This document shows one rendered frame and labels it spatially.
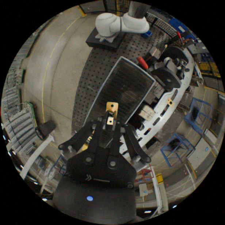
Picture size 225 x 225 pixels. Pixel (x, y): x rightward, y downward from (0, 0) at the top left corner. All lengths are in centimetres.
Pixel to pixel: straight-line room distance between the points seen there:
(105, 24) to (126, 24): 14
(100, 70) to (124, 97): 54
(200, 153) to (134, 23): 839
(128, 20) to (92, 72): 57
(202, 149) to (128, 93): 820
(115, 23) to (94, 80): 55
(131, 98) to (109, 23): 53
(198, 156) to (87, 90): 859
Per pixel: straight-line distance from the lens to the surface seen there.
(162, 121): 55
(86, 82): 75
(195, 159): 837
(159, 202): 443
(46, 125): 253
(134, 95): 22
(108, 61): 75
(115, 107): 22
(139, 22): 58
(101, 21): 58
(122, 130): 15
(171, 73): 27
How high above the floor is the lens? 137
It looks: 69 degrees down
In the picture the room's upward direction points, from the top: 173 degrees counter-clockwise
